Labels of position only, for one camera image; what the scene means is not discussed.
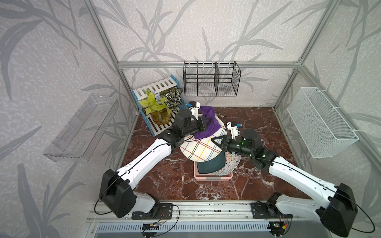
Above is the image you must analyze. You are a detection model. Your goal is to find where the right electronics board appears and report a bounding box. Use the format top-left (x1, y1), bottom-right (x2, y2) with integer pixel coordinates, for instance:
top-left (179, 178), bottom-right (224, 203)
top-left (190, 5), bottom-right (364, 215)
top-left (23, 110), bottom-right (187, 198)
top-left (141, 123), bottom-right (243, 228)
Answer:
top-left (267, 222), bottom-right (288, 238)

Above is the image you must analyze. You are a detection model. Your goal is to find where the clear acrylic wall shelf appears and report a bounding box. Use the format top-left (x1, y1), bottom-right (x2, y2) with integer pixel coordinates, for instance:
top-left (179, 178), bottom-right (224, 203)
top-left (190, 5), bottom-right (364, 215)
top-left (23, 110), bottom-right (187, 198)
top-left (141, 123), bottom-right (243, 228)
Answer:
top-left (43, 94), bottom-right (120, 163)

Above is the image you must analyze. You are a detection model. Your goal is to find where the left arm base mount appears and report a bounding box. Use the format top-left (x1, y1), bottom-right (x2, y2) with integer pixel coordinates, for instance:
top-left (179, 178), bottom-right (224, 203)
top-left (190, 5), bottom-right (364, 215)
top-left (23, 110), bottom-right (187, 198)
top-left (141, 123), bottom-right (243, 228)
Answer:
top-left (132, 203), bottom-right (173, 221)

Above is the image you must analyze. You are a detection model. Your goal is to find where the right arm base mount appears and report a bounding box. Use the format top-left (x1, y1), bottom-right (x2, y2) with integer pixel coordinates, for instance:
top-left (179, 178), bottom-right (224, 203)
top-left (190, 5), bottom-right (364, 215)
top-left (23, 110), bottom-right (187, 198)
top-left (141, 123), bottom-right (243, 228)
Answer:
top-left (250, 201), bottom-right (293, 219)

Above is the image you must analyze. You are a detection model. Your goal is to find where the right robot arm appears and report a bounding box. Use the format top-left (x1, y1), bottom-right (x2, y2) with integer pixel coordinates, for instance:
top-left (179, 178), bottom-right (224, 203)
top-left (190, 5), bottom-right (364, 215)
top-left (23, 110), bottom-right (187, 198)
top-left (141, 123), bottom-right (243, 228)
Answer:
top-left (212, 129), bottom-right (359, 238)

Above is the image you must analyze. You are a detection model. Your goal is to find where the purple cloth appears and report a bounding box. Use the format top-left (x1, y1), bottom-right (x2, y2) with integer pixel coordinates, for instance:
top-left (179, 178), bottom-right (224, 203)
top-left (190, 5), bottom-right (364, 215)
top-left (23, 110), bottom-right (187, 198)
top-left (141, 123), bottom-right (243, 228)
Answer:
top-left (194, 106), bottom-right (221, 139)

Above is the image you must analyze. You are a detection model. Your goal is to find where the black wire basket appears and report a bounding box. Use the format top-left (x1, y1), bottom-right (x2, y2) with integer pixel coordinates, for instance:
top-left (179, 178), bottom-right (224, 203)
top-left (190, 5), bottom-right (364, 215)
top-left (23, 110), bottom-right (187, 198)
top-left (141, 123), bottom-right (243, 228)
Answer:
top-left (183, 61), bottom-right (242, 97)

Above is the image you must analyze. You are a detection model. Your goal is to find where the potted plant glass vase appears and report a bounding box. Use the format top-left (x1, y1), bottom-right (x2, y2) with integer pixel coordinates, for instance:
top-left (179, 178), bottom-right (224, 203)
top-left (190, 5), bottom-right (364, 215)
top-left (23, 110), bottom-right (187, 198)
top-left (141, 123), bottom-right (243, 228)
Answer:
top-left (138, 87), bottom-right (182, 126)

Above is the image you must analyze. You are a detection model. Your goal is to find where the striped plaid round plate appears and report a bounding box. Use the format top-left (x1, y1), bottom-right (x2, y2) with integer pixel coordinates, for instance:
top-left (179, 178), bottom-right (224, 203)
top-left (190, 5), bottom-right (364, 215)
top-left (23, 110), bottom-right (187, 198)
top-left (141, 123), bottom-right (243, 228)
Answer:
top-left (180, 116), bottom-right (227, 162)

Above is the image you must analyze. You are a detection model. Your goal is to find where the left electronics board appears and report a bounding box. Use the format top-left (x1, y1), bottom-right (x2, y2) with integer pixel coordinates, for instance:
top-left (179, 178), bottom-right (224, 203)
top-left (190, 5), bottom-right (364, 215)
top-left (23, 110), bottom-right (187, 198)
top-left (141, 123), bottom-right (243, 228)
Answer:
top-left (141, 223), bottom-right (160, 233)

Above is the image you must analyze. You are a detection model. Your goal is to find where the dark green square plate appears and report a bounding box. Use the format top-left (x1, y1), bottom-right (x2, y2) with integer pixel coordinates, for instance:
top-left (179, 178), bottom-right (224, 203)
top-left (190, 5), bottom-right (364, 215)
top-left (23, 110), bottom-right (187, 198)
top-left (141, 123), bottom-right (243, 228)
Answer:
top-left (196, 151), bottom-right (226, 174)

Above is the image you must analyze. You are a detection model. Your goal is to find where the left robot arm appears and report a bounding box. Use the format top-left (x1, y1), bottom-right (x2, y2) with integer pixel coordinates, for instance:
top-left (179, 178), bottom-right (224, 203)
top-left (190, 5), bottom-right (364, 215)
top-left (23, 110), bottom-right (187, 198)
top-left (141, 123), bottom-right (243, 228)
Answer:
top-left (98, 109), bottom-right (212, 218)

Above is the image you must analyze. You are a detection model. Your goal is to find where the colourful patterned round plate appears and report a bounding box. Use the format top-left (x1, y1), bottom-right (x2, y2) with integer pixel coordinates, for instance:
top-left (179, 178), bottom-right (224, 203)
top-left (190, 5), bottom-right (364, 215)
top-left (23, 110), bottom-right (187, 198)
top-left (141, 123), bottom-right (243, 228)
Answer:
top-left (213, 152), bottom-right (242, 176)

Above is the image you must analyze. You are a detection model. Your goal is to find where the blue white slatted crate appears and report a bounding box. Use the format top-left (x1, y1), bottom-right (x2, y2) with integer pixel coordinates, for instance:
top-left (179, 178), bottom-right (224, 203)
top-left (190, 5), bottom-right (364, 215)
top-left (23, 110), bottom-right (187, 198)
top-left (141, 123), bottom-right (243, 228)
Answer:
top-left (132, 75), bottom-right (186, 136)

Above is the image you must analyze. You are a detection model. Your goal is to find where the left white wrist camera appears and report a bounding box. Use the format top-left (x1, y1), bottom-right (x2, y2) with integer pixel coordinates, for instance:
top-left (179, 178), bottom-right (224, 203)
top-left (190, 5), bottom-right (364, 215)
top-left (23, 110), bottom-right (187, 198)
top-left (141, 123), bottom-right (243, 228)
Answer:
top-left (188, 101), bottom-right (200, 120)

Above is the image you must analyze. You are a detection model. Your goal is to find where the white mesh wall basket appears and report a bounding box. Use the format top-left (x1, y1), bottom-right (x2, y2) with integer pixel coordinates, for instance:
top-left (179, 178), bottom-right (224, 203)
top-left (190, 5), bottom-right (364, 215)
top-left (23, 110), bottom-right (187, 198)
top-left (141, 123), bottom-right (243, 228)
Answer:
top-left (287, 87), bottom-right (359, 158)

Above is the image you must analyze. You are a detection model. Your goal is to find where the pink plastic basket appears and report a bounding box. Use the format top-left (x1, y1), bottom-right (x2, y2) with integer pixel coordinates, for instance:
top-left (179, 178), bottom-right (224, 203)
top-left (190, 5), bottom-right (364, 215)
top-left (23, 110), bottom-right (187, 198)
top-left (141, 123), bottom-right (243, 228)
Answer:
top-left (193, 162), bottom-right (233, 181)

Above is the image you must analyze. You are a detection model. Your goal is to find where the electronics board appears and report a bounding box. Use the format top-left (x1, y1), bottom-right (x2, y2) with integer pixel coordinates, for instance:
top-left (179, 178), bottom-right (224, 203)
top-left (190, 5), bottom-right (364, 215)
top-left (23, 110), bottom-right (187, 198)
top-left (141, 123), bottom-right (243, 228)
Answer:
top-left (141, 223), bottom-right (160, 233)
top-left (267, 222), bottom-right (288, 238)

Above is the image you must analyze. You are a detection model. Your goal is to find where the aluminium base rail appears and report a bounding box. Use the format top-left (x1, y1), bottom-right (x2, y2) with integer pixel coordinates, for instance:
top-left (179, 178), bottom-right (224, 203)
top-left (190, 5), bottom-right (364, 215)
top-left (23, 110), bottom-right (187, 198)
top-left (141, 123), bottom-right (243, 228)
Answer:
top-left (86, 200), bottom-right (317, 223)

